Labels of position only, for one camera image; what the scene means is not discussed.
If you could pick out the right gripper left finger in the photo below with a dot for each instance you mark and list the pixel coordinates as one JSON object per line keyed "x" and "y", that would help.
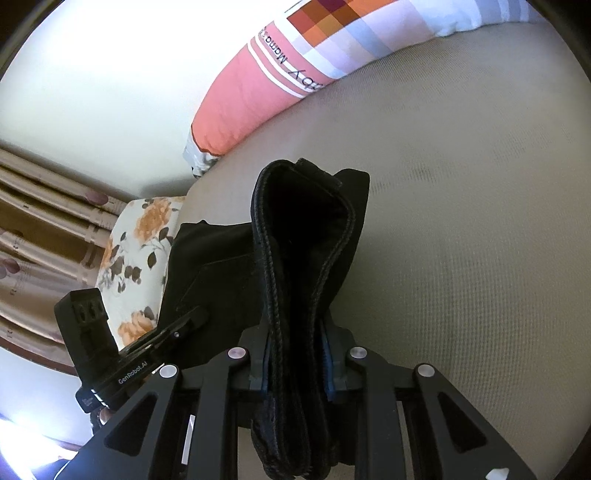
{"x": 181, "y": 424}

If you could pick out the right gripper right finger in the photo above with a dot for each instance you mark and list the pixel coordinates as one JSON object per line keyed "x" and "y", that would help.
{"x": 394, "y": 422}

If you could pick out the black pants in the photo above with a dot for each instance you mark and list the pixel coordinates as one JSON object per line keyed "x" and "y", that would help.
{"x": 281, "y": 269}

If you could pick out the person's hand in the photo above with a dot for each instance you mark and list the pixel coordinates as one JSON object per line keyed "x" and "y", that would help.
{"x": 99, "y": 416}

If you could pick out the floral white orange pillow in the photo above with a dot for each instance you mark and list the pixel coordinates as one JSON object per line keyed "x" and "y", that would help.
{"x": 132, "y": 274}

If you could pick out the beige brown curtain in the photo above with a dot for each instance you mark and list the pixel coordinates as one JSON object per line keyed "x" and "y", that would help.
{"x": 54, "y": 232}

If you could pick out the grey textured mattress cover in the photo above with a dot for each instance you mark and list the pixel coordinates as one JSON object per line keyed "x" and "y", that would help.
{"x": 475, "y": 255}

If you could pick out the pink checkered long pillow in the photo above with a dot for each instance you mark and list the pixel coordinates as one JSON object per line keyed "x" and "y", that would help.
{"x": 314, "y": 44}

